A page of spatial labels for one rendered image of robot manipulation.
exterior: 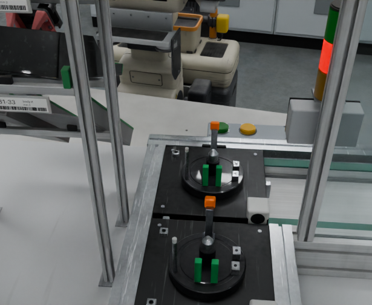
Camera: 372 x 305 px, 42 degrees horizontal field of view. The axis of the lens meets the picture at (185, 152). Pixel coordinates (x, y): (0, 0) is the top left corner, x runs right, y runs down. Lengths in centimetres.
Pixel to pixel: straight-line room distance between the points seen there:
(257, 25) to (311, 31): 42
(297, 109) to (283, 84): 271
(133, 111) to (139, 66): 26
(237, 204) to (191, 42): 108
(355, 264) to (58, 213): 68
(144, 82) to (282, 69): 211
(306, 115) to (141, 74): 101
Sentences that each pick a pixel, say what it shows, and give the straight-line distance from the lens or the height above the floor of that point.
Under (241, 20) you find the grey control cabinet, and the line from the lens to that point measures 406.
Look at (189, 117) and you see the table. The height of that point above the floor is 86.
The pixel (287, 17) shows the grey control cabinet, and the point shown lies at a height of 26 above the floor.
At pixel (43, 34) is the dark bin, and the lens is 80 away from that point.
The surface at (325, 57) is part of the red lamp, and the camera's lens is 79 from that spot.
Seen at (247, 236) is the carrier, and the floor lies 97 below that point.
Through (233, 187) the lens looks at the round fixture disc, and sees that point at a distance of 103.
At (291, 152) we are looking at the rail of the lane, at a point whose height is 96.
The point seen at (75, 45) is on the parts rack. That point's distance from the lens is 71.
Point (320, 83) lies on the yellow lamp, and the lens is 81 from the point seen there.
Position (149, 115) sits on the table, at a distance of 151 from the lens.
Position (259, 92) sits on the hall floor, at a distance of 340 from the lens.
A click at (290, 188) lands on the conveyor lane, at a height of 92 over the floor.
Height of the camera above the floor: 166
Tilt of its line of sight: 37 degrees down
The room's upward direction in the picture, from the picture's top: straight up
